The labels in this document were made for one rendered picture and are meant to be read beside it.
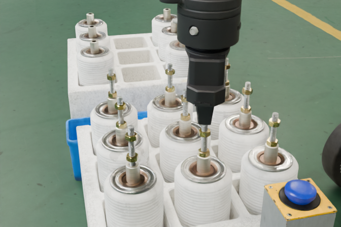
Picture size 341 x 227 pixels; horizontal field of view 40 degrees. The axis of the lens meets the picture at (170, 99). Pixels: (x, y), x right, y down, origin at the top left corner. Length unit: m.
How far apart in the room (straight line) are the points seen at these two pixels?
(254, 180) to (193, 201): 0.11
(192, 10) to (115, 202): 0.32
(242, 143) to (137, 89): 0.43
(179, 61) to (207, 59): 0.60
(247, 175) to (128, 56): 0.74
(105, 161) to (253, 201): 0.26
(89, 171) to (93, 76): 0.38
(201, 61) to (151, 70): 0.71
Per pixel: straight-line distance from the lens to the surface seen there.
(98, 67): 1.23
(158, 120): 0.96
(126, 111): 0.96
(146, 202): 0.75
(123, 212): 0.75
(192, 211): 0.79
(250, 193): 0.83
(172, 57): 1.26
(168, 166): 0.89
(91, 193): 0.87
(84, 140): 1.01
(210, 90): 0.65
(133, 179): 0.76
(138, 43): 1.57
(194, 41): 0.64
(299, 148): 1.34
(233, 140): 0.89
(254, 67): 1.79
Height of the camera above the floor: 0.72
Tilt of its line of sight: 28 degrees down
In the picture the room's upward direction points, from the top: straight up
